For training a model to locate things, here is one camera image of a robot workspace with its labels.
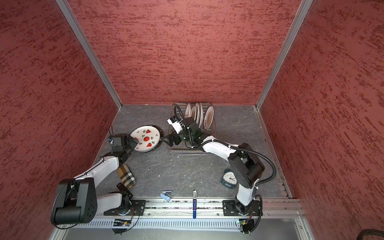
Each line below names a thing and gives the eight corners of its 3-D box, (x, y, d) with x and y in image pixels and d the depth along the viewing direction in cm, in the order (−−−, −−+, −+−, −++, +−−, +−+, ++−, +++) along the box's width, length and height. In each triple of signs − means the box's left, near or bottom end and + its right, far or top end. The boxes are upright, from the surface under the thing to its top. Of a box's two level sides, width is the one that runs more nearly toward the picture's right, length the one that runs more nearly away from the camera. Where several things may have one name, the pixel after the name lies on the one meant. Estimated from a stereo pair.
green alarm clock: (221, 189, 82) (223, 186, 79) (220, 172, 88) (221, 169, 85) (236, 189, 83) (238, 186, 79) (233, 172, 89) (235, 169, 85)
